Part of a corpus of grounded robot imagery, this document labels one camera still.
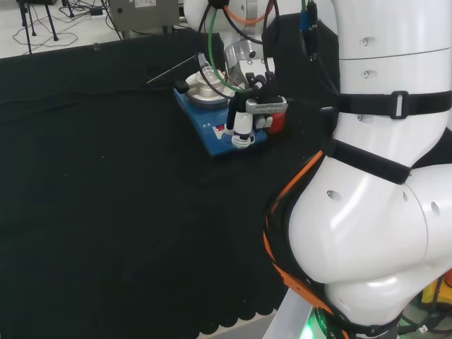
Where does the yellow stop button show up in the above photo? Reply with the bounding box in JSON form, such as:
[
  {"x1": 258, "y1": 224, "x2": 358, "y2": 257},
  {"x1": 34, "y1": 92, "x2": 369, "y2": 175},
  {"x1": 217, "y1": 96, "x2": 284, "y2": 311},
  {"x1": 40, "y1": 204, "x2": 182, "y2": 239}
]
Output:
[{"x1": 421, "y1": 268, "x2": 452, "y2": 321}]

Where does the black tripod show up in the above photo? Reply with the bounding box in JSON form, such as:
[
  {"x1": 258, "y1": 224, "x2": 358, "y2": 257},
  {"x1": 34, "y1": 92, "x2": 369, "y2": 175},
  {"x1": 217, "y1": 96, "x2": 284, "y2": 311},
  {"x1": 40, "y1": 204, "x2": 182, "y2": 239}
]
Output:
[{"x1": 16, "y1": 0, "x2": 61, "y2": 55}]

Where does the clear round-bottom glass flask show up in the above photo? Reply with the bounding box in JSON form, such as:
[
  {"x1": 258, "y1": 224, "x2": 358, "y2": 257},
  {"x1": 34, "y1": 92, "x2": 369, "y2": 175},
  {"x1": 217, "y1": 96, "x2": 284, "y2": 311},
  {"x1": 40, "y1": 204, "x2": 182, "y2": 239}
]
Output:
[{"x1": 196, "y1": 52, "x2": 222, "y2": 84}]

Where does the red plastic cup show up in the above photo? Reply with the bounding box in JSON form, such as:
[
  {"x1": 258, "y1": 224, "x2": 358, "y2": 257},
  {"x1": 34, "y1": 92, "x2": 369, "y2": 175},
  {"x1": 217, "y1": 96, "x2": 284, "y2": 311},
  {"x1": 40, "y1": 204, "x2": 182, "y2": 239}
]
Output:
[{"x1": 267, "y1": 111, "x2": 287, "y2": 136}]

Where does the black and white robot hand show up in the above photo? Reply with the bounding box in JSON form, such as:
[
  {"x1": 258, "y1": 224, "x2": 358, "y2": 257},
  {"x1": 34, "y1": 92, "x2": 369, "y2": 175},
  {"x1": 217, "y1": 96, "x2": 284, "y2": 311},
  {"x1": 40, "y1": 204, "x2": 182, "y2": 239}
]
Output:
[{"x1": 225, "y1": 70, "x2": 290, "y2": 150}]

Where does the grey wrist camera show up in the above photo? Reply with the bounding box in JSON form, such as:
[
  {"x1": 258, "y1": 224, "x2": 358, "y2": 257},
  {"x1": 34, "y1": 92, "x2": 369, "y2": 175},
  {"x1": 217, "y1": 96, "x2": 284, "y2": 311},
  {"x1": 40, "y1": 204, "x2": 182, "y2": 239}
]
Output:
[{"x1": 245, "y1": 97, "x2": 290, "y2": 116}]

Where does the grey metal box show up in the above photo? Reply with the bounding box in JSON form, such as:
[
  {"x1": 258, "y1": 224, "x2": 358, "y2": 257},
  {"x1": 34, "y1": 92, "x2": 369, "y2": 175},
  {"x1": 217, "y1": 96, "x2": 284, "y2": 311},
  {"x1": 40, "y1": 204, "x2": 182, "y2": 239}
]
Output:
[{"x1": 108, "y1": 0, "x2": 181, "y2": 35}]

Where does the black bench cloth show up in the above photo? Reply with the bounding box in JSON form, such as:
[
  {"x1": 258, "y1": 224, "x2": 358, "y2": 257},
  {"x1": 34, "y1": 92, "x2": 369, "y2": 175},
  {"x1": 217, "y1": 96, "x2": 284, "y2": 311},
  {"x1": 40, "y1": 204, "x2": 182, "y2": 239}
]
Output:
[{"x1": 0, "y1": 13, "x2": 342, "y2": 337}]

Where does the black heater power cable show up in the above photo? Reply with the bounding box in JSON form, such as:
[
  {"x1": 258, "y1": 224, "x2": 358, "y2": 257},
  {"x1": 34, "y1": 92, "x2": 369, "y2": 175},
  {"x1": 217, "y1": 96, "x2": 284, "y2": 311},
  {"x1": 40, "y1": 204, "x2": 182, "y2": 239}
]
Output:
[{"x1": 0, "y1": 84, "x2": 177, "y2": 111}]

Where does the thin metal probe rod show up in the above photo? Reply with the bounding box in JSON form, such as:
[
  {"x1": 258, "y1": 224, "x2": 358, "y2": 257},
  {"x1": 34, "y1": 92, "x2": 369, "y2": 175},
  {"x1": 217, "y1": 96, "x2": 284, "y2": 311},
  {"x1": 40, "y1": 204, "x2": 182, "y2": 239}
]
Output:
[{"x1": 145, "y1": 52, "x2": 201, "y2": 85}]

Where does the floor cable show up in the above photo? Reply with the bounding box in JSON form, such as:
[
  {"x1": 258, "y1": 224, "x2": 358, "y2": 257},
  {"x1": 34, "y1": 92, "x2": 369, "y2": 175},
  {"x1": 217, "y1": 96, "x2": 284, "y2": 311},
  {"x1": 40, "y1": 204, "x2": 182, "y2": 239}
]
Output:
[{"x1": 12, "y1": 0, "x2": 117, "y2": 49}]

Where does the heater with blue base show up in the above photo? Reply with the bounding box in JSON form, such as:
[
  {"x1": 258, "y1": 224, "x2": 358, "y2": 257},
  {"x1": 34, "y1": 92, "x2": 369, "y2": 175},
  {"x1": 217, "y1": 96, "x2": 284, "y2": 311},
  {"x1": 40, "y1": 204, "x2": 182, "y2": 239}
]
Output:
[{"x1": 173, "y1": 69, "x2": 269, "y2": 159}]

